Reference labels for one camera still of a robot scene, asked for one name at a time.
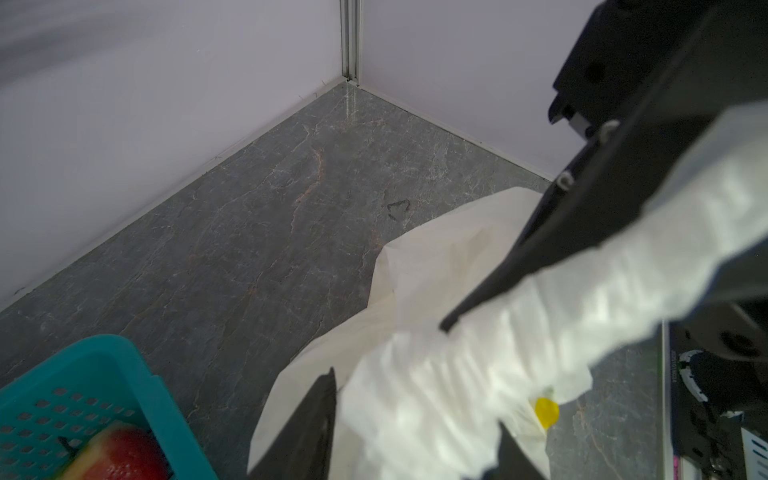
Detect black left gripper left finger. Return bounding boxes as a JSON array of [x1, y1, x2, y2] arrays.
[[248, 368, 337, 480]]

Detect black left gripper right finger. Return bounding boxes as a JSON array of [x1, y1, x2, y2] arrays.
[[482, 424, 545, 480]]

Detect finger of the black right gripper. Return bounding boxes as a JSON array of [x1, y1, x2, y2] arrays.
[[440, 35, 767, 332]]

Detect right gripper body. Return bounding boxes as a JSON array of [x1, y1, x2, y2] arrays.
[[548, 1, 767, 136]]

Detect white plastic bag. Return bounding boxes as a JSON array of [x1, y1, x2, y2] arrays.
[[247, 114, 767, 479]]

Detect teal plastic basket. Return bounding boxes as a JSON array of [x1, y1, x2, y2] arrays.
[[1, 335, 216, 479]]

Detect red fake strawberry with stem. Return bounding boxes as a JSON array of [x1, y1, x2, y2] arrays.
[[54, 422, 171, 480]]

